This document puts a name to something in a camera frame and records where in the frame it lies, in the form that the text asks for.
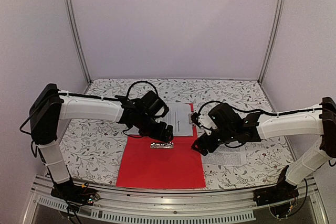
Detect separate printed paper sheet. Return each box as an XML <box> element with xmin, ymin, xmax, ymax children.
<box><xmin>202</xmin><ymin>145</ymin><xmax>247</xmax><ymax>167</ymax></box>

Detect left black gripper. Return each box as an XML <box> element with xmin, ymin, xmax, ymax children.
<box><xmin>136</xmin><ymin>114</ymin><xmax>174</xmax><ymax>143</ymax></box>

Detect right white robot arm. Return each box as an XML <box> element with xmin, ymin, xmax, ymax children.
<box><xmin>191</xmin><ymin>97</ymin><xmax>335</xmax><ymax>201</ymax></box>

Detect aluminium front rail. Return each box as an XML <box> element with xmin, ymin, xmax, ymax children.
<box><xmin>20</xmin><ymin>175</ymin><xmax>332</xmax><ymax>223</ymax></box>

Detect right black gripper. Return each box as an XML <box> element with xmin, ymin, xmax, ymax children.
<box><xmin>192</xmin><ymin>127</ymin><xmax>236</xmax><ymax>155</ymax></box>

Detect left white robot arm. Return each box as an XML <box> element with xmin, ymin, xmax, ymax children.
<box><xmin>19</xmin><ymin>83</ymin><xmax>173</xmax><ymax>200</ymax></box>

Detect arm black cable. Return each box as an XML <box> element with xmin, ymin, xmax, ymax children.
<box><xmin>196</xmin><ymin>100</ymin><xmax>323</xmax><ymax>120</ymax></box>
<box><xmin>57</xmin><ymin>79</ymin><xmax>160</xmax><ymax>103</ymax></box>

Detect red file folder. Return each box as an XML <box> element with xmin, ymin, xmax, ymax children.
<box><xmin>115</xmin><ymin>103</ymin><xmax>206</xmax><ymax>190</ymax></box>

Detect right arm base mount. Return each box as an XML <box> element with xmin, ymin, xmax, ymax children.
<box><xmin>253</xmin><ymin>166</ymin><xmax>299</xmax><ymax>219</ymax></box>

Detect spine metal folder clip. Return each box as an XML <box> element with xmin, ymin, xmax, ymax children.
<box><xmin>150</xmin><ymin>142</ymin><xmax>174</xmax><ymax>149</ymax></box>

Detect aluminium frame post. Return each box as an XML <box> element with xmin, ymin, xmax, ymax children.
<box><xmin>64</xmin><ymin>0</ymin><xmax>92</xmax><ymax>84</ymax></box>
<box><xmin>258</xmin><ymin>0</ymin><xmax>285</xmax><ymax>85</ymax></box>

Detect printed white paper sheets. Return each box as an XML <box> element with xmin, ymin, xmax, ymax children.
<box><xmin>160</xmin><ymin>103</ymin><xmax>193</xmax><ymax>136</ymax></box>

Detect right aluminium frame post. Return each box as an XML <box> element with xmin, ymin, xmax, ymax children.
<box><xmin>258</xmin><ymin>0</ymin><xmax>285</xmax><ymax>85</ymax></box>

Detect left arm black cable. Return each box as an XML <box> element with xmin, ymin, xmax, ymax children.
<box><xmin>57</xmin><ymin>79</ymin><xmax>160</xmax><ymax>103</ymax></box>

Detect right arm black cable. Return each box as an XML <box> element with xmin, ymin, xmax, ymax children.
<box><xmin>196</xmin><ymin>100</ymin><xmax>323</xmax><ymax>120</ymax></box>

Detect left aluminium frame post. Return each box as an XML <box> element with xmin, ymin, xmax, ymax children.
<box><xmin>64</xmin><ymin>0</ymin><xmax>92</xmax><ymax>84</ymax></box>

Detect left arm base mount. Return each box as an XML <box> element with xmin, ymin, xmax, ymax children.
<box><xmin>51</xmin><ymin>178</ymin><xmax>100</xmax><ymax>206</ymax></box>

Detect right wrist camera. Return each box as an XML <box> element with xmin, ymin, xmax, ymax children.
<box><xmin>194</xmin><ymin>113</ymin><xmax>217</xmax><ymax>135</ymax></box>

